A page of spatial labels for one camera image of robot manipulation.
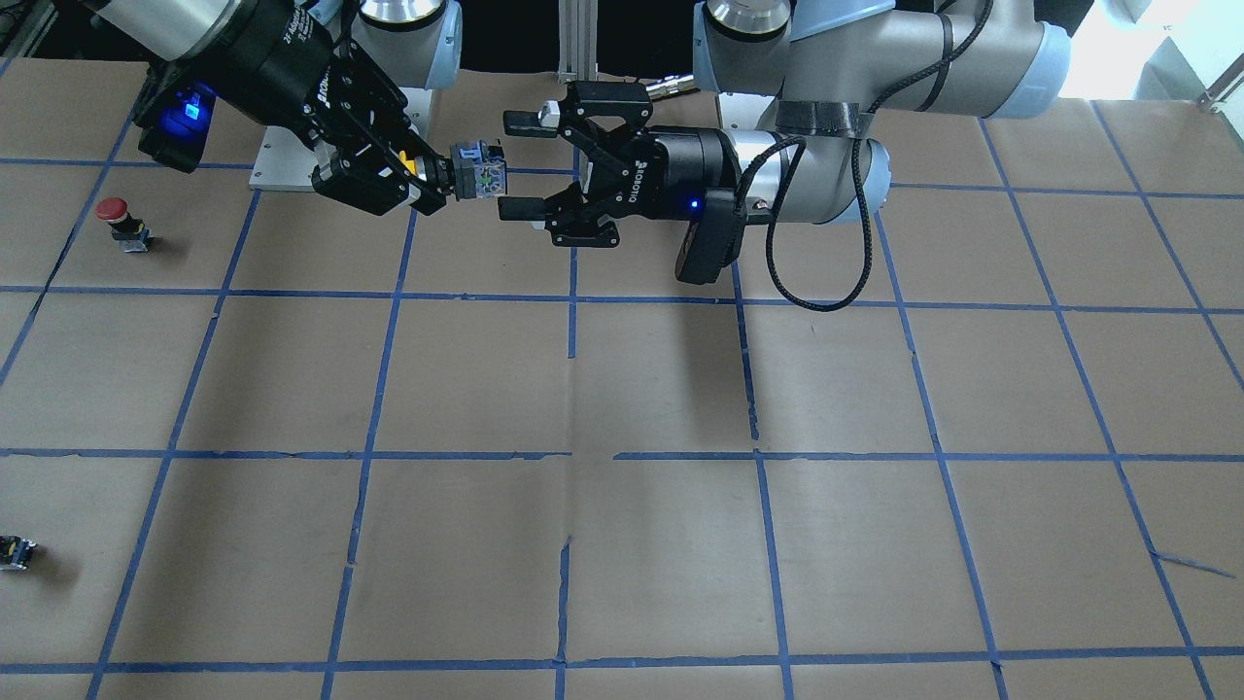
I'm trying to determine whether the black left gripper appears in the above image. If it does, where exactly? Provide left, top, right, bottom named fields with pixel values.
left=498, top=83, right=741, bottom=247

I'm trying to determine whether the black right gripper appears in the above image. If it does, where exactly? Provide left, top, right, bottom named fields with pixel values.
left=199, top=1, right=450, bottom=216

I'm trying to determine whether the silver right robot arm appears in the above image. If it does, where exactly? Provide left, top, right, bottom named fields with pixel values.
left=87, top=1, right=480, bottom=216

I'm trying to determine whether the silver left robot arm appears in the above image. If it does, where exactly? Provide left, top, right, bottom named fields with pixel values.
left=499, top=1, right=1072, bottom=259

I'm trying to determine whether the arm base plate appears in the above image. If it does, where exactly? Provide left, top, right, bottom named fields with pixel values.
left=249, top=87, right=432, bottom=193

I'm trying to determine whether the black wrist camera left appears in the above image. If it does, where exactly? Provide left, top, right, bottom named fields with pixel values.
left=674, top=188, right=746, bottom=285

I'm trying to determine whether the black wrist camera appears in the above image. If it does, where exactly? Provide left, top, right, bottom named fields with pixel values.
left=134, top=83, right=216, bottom=173
left=674, top=188, right=746, bottom=285

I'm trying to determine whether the aluminium frame post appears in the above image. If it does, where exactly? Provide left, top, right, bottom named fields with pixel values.
left=557, top=0, right=600, bottom=85

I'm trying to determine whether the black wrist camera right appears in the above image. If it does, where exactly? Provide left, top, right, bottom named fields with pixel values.
left=134, top=83, right=216, bottom=173

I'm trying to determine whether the black camera cable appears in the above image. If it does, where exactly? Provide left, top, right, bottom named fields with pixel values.
left=731, top=0, right=994, bottom=315

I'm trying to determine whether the red push button switch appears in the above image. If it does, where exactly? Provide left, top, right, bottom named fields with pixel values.
left=95, top=196, right=152, bottom=254

